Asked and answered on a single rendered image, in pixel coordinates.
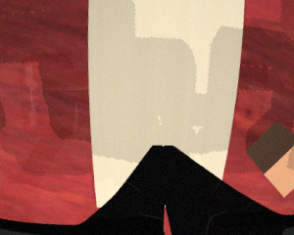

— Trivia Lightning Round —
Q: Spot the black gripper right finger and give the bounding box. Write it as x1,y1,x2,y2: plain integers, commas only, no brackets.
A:
164,145,294,235

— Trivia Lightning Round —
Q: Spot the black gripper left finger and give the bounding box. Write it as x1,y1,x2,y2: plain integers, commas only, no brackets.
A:
0,145,167,235

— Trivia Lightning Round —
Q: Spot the small tan cube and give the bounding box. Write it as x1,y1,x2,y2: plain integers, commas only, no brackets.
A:
245,122,294,197

